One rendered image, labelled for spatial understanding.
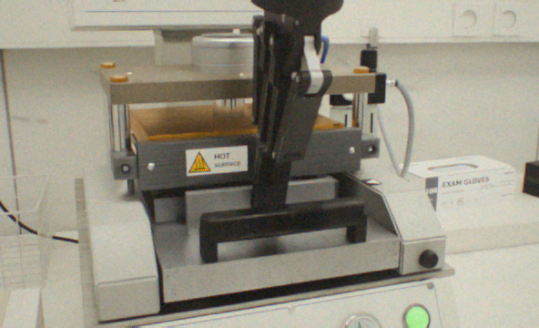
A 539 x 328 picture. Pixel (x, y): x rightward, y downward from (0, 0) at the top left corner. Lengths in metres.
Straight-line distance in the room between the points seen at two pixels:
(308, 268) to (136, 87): 0.23
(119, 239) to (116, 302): 0.05
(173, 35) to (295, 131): 0.37
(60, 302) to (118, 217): 0.45
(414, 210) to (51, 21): 0.77
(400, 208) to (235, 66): 0.22
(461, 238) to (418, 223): 0.54
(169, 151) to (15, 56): 0.69
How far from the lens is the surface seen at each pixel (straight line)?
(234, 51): 0.62
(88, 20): 0.77
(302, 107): 0.45
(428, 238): 0.58
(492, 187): 1.26
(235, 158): 0.57
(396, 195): 0.59
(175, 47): 0.81
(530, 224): 1.20
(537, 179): 1.35
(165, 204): 0.59
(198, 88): 0.56
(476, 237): 1.14
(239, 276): 0.51
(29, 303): 0.76
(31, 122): 1.22
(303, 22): 0.44
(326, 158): 0.61
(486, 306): 0.95
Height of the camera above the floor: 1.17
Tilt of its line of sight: 14 degrees down
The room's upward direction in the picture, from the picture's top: straight up
